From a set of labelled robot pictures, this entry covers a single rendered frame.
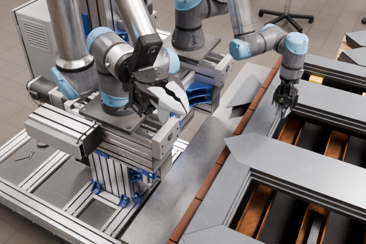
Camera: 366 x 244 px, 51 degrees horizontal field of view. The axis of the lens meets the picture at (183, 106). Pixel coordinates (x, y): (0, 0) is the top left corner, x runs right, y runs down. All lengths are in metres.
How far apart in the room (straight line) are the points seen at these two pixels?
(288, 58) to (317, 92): 0.50
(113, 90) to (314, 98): 1.05
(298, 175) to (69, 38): 0.88
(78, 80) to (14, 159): 1.39
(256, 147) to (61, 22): 0.82
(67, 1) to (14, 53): 2.92
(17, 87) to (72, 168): 1.32
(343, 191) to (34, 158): 1.75
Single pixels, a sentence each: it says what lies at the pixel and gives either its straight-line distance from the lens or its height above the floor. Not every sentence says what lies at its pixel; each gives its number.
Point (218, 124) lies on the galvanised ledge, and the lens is 1.84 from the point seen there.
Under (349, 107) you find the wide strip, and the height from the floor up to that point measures 0.87.
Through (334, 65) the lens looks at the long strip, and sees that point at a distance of 2.04.
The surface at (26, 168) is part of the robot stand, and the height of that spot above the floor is 0.21.
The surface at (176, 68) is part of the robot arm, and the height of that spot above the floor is 1.34.
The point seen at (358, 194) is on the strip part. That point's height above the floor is 0.87.
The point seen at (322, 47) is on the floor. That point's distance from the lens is 3.99.
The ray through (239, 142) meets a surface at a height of 0.87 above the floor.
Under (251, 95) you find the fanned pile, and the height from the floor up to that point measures 0.72.
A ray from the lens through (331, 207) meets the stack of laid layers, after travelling 1.42.
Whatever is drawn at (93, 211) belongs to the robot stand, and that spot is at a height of 0.21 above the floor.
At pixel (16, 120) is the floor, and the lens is 3.15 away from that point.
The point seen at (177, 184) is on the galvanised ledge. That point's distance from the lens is 1.59.
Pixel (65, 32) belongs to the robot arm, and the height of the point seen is 1.39.
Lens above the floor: 1.90
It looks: 39 degrees down
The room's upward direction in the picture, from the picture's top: straight up
